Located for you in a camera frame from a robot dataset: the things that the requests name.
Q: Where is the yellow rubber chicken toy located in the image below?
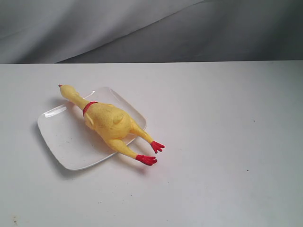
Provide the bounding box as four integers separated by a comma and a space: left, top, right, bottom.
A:
58, 84, 165, 166

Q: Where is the grey backdrop cloth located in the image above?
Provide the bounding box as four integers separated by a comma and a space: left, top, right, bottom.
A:
0, 0, 303, 63

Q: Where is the white square plate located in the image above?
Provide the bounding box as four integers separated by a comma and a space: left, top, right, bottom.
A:
37, 87, 147, 171

